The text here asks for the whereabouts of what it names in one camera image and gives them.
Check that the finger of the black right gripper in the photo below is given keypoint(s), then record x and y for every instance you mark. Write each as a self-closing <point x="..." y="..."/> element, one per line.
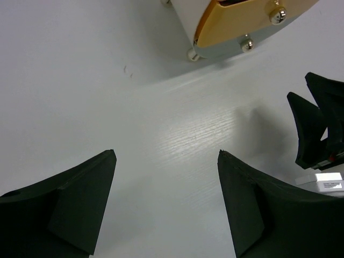
<point x="328" y="94"/>
<point x="310" y="124"/>

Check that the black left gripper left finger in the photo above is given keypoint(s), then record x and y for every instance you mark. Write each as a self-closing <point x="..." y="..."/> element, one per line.
<point x="60" y="216"/>

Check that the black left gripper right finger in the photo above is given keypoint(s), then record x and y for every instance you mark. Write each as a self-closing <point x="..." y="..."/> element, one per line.
<point x="271" y="218"/>

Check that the yellow drawer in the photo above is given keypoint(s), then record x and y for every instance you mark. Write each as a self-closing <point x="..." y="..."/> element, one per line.
<point x="227" y="20"/>

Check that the cream drawer cabinet shell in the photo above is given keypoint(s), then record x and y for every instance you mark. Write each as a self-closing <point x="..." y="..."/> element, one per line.
<point x="190" y="13"/>

